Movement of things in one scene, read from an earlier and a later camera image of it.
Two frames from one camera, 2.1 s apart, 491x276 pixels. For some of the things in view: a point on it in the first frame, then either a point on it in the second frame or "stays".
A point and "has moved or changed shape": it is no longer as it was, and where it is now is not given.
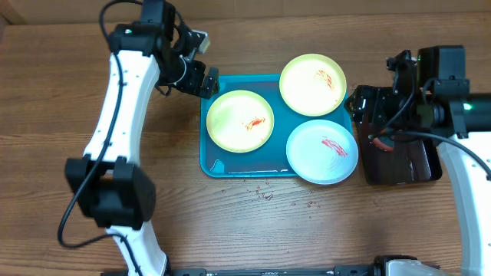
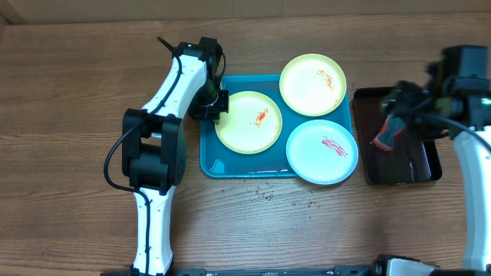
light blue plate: x=322 y=152 stays
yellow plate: x=313 y=84 stays
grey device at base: x=403 y=265 stays
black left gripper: x=192 y=87 to x=214 y=115
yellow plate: x=240 y=121 has moved or changed shape
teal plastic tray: x=270 y=159 stays
